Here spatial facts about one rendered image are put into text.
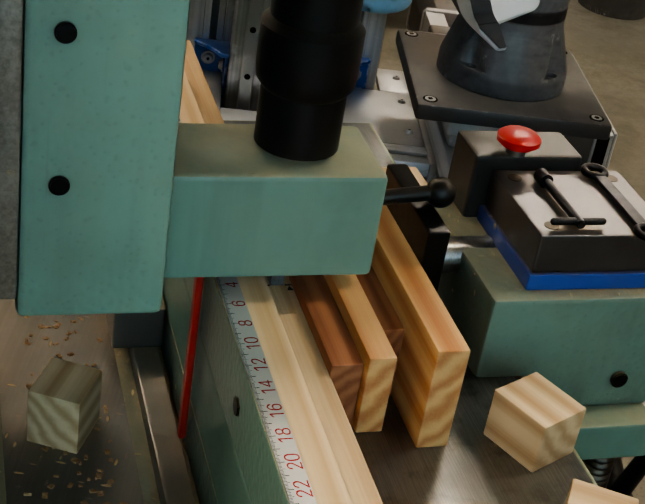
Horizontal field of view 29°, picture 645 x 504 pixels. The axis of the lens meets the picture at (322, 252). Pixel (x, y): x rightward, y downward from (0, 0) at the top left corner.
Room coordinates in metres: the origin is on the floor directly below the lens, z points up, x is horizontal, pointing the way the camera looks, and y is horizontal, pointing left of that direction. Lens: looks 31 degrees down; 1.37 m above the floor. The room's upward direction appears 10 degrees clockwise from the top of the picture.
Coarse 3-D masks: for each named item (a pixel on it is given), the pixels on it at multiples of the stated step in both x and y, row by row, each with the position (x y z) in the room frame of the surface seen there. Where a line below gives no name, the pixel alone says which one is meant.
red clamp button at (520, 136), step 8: (504, 128) 0.78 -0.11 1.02; (512, 128) 0.78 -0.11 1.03; (520, 128) 0.78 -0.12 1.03; (528, 128) 0.78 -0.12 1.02; (496, 136) 0.78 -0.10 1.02; (504, 136) 0.77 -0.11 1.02; (512, 136) 0.77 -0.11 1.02; (520, 136) 0.77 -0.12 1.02; (528, 136) 0.77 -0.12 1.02; (536, 136) 0.77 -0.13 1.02; (504, 144) 0.76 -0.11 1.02; (512, 144) 0.76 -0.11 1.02; (520, 144) 0.76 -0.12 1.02; (528, 144) 0.76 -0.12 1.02; (536, 144) 0.77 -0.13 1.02; (520, 152) 0.77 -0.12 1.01
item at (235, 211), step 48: (192, 144) 0.66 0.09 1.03; (240, 144) 0.67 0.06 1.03; (192, 192) 0.62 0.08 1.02; (240, 192) 0.63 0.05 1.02; (288, 192) 0.64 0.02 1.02; (336, 192) 0.65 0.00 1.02; (384, 192) 0.66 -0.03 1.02; (192, 240) 0.62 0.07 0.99; (240, 240) 0.63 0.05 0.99; (288, 240) 0.64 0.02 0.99; (336, 240) 0.65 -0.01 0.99
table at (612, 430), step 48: (192, 384) 0.66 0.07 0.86; (480, 384) 0.66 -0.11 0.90; (384, 432) 0.59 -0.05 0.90; (480, 432) 0.61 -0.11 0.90; (624, 432) 0.68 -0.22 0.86; (240, 480) 0.53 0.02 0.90; (384, 480) 0.55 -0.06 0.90; (432, 480) 0.55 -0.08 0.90; (480, 480) 0.56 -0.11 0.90; (528, 480) 0.57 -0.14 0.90
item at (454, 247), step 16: (400, 176) 0.74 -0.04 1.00; (400, 208) 0.72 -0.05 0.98; (416, 208) 0.70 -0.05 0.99; (432, 208) 0.70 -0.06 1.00; (400, 224) 0.71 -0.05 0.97; (416, 224) 0.69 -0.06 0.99; (432, 224) 0.68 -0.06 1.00; (416, 240) 0.69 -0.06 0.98; (432, 240) 0.67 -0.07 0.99; (448, 240) 0.68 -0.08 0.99; (464, 240) 0.73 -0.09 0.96; (480, 240) 0.73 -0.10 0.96; (416, 256) 0.68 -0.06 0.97; (432, 256) 0.67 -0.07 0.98; (448, 256) 0.71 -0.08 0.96; (432, 272) 0.67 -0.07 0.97; (448, 272) 0.72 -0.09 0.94
